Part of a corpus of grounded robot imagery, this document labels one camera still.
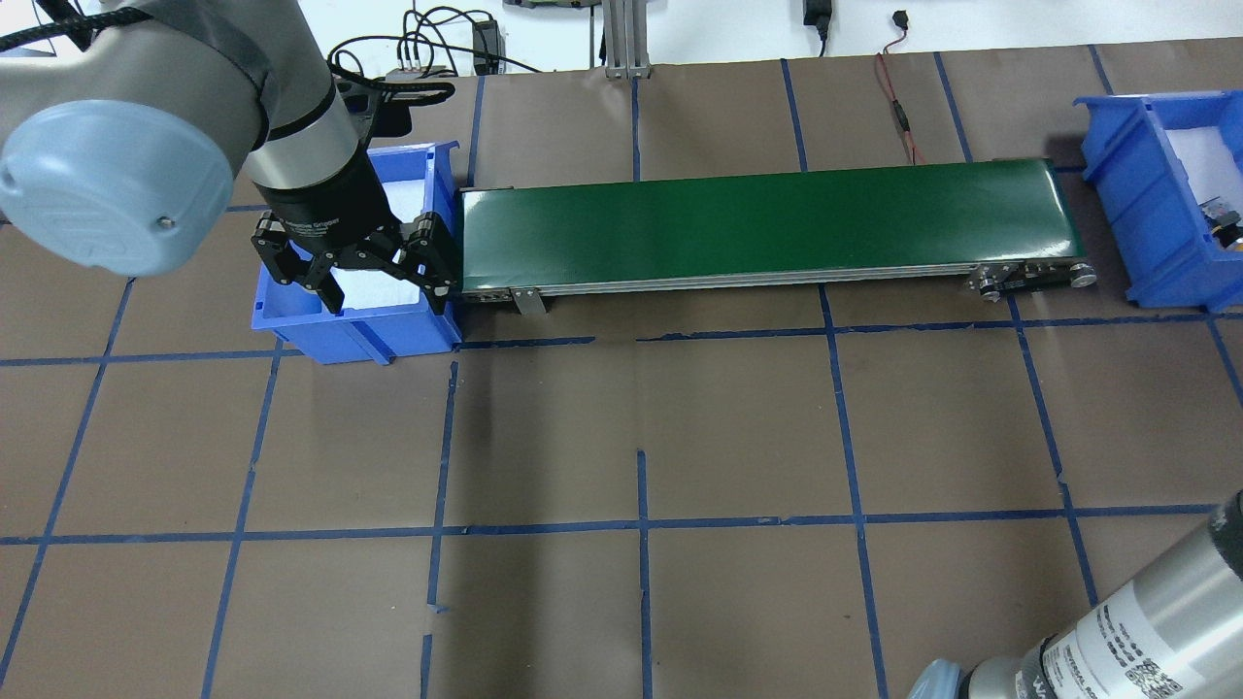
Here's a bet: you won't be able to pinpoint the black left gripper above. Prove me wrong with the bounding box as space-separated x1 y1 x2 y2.
252 155 462 315

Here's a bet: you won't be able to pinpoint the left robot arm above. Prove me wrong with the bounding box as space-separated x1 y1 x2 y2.
2 1 462 315

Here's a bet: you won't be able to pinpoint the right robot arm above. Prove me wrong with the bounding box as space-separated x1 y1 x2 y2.
910 495 1242 698

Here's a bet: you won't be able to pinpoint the white foam pad left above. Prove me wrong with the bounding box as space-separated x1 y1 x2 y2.
336 175 428 312

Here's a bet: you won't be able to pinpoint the white foam pad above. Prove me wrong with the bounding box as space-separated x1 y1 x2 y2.
336 175 428 312
1167 126 1242 218

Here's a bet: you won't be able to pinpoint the blue left bin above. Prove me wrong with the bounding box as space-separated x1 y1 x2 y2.
252 141 462 364

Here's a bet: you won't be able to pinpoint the blue bin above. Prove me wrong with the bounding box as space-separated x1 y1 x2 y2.
252 141 462 364
1078 91 1242 313

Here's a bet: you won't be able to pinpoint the black power adapter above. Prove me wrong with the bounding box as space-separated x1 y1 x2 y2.
472 17 503 76

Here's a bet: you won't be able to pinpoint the green conveyor belt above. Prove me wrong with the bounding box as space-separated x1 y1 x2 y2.
457 158 1098 313

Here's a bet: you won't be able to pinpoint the blue right bin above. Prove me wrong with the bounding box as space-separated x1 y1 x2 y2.
1078 91 1242 313

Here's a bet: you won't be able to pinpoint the white foam pad right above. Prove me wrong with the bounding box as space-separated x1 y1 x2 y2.
1167 126 1242 218

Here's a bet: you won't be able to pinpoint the aluminium frame post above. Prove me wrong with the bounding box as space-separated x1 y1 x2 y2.
602 0 653 80

